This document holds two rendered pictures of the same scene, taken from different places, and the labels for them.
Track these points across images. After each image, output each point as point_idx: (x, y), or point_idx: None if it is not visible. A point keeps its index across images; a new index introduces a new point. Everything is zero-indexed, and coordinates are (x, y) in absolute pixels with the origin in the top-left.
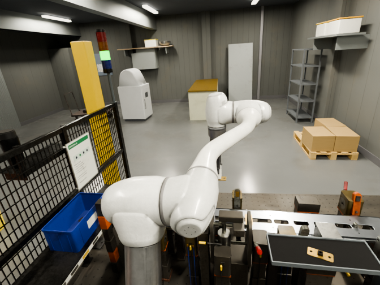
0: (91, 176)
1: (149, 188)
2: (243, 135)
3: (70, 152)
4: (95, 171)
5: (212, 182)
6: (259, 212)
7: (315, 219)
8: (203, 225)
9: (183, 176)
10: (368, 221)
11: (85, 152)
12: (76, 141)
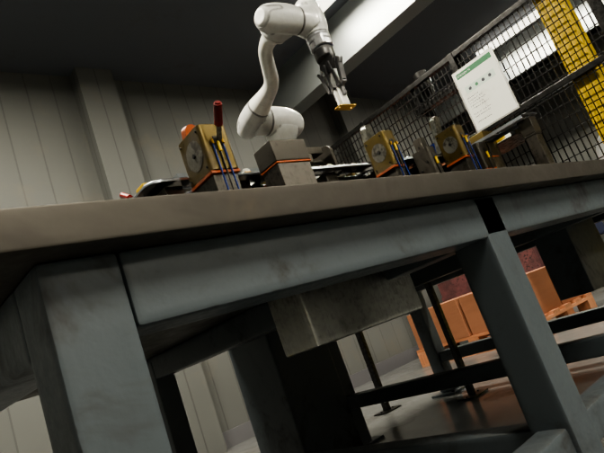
0: (501, 112)
1: None
2: (260, 62)
3: (460, 83)
4: (510, 104)
5: (243, 109)
6: (333, 167)
7: (254, 178)
8: (237, 131)
9: None
10: (174, 183)
11: (485, 78)
12: (468, 66)
